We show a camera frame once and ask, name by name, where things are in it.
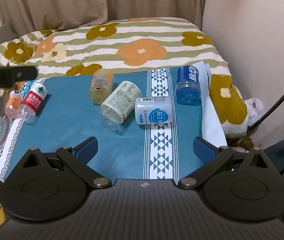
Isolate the black cable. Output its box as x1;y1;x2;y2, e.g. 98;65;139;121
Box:
247;71;284;132

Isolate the teal patterned table mat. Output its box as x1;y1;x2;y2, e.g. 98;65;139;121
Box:
0;75;203;181

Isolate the beige curtain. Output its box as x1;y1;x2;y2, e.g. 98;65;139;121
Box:
0;0;205;36

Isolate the floral striped bed quilt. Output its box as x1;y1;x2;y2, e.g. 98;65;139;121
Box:
0;17;248;138

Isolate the white blue label plastic cup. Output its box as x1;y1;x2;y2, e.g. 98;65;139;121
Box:
134;96;173;125

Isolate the red label clear plastic cup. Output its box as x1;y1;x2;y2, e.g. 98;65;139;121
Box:
17;82;48;125

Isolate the white plastic bag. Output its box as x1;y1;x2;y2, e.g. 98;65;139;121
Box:
244;98;264;127

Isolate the white paper sheet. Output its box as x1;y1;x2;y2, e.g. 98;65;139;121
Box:
193;61;227;147

